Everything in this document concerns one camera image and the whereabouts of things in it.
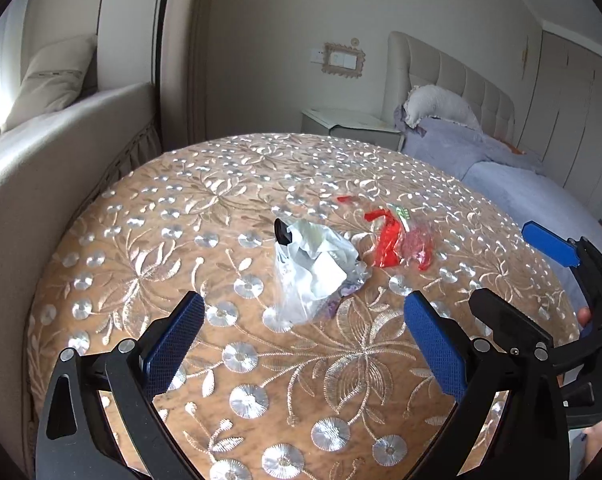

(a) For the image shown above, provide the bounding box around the framed wall switch plate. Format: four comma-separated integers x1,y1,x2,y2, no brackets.
310,42,366,79

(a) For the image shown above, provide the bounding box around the person's right hand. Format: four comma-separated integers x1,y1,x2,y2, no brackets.
555,304,602,466

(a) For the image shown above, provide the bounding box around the beige built-in wardrobe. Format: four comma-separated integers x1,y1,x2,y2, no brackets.
518,32,602,218

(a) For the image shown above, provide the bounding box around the beige upholstered headboard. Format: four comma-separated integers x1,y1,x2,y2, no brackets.
381,32,515,141

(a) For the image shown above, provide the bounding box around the white bedside table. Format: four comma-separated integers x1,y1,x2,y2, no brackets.
301,108,404,152

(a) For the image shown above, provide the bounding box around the white wrapper black tag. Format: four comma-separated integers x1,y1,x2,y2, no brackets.
274,219,371,325

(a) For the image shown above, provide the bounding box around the red clear candy wrapper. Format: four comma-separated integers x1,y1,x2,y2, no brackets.
336,195,435,271

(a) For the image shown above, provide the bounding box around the embroidered lace tablecloth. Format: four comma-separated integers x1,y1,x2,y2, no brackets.
25,131,582,480

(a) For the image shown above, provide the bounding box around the white sheer curtain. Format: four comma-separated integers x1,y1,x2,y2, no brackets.
0,0,28,135

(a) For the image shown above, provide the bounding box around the bed with lavender bedspread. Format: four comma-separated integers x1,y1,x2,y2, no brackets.
393,104,602,321

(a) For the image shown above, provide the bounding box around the beige throw pillow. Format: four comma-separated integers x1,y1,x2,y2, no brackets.
2,35,97,132

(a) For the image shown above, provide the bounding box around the white ruffled bed pillow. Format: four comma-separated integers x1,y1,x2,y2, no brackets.
403,84,481,131

